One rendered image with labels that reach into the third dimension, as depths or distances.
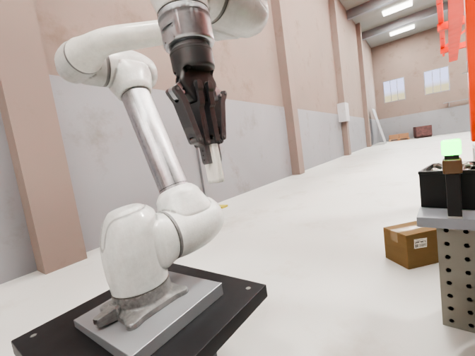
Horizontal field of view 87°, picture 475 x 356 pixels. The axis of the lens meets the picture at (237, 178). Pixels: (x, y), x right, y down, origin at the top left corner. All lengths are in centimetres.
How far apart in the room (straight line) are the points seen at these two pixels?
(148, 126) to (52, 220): 168
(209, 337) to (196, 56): 58
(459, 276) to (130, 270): 103
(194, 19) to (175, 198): 51
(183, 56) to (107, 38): 35
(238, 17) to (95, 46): 39
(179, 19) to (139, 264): 54
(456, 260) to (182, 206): 92
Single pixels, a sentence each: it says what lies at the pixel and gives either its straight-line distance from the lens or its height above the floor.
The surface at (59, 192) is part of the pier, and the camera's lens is 246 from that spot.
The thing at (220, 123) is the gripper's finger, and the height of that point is 76.
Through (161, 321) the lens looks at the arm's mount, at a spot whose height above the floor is 33.
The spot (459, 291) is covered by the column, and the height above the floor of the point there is 14.
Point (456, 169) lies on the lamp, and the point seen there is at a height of 58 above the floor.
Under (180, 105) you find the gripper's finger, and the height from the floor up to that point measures 79.
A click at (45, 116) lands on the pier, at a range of 251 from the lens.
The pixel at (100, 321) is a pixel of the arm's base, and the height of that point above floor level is 35.
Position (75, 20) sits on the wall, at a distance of 318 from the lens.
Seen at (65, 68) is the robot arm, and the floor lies 102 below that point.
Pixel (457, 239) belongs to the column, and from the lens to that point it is 112.
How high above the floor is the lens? 71
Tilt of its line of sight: 6 degrees down
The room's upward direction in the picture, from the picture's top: 8 degrees counter-clockwise
